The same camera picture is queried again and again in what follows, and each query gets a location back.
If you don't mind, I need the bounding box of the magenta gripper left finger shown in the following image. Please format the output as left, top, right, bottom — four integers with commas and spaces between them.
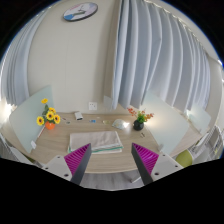
64, 144, 92, 185

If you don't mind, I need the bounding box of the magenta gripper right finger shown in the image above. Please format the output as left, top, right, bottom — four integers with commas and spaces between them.
131, 143, 159, 185

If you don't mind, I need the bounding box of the green and white towel stack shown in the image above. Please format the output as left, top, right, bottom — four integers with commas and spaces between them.
67, 146, 123, 154

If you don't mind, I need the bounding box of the beige folded towel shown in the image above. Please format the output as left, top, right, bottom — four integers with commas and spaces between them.
69, 131, 123, 151

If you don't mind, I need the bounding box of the green chair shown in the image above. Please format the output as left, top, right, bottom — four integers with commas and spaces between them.
176, 150, 193, 168

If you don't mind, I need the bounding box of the right frosted desk divider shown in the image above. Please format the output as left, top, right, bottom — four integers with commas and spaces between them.
142, 92, 189, 154

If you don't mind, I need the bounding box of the frosted desk divider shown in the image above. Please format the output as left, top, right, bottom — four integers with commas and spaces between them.
9, 86, 54, 153
142, 92, 189, 154

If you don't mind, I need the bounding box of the orange flowers black pot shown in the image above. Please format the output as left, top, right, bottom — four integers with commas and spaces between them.
128, 108, 154, 131

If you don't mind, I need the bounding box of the small white box device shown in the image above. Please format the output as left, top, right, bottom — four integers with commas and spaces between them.
74, 112, 83, 120

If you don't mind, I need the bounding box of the crumpled clear plastic wrapper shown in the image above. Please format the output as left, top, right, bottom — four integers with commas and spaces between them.
112, 119, 128, 130

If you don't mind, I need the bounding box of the sunflower bouquet orange pot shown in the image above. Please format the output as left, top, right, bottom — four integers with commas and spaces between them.
36, 98, 61, 130

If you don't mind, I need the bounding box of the left frosted desk divider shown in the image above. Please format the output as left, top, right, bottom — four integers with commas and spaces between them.
9, 86, 54, 153

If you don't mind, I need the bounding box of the left grey curtain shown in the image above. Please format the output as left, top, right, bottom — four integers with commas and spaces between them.
0, 8, 49, 106

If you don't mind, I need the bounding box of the grey curtain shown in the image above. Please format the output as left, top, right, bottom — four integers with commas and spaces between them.
0, 8, 49, 106
111, 0, 210, 112

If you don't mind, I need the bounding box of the right grey curtain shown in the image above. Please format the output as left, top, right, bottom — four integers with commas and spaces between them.
111, 0, 210, 112

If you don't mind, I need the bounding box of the white wall socket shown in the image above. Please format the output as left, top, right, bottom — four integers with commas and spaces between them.
88, 102, 97, 111

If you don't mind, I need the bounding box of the round wall clock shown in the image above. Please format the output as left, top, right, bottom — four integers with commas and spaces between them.
63, 2, 98, 22

